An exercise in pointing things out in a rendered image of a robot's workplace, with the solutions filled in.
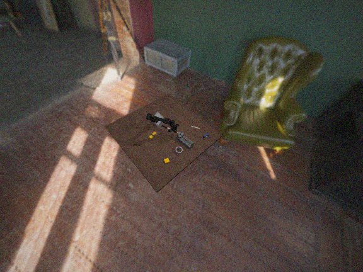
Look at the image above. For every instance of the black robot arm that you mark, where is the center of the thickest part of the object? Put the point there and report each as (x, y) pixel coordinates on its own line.
(164, 120)

